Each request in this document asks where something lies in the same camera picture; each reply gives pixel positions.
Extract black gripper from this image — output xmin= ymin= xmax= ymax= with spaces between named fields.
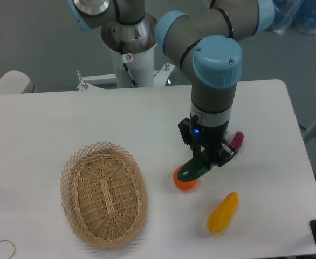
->
xmin=190 ymin=115 xmax=238 ymax=170

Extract dark green cucumber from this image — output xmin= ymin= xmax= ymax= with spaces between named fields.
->
xmin=177 ymin=150 xmax=211 ymax=182

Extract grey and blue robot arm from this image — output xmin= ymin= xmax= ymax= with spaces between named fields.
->
xmin=68 ymin=1 xmax=275 ymax=181

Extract woven wicker basket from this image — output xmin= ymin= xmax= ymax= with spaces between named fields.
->
xmin=60 ymin=142 xmax=148 ymax=249

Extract purple eggplant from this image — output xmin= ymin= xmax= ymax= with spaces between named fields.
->
xmin=230 ymin=131 xmax=244 ymax=151

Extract orange round fruit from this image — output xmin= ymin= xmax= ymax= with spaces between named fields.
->
xmin=173 ymin=165 xmax=198 ymax=191

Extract yellow squash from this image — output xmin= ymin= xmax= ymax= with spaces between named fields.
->
xmin=207 ymin=192 xmax=240 ymax=234

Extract blue plastic bags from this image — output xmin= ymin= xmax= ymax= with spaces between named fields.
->
xmin=269 ymin=0 xmax=316 ymax=35

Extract white chair backrest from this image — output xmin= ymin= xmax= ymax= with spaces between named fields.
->
xmin=0 ymin=70 xmax=37 ymax=95

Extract tan rubber band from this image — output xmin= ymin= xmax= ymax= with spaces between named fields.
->
xmin=0 ymin=240 xmax=16 ymax=259

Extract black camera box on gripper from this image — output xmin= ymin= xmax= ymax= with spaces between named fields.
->
xmin=178 ymin=118 xmax=193 ymax=145

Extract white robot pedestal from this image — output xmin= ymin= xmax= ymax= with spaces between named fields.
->
xmin=76 ymin=12 xmax=176 ymax=92

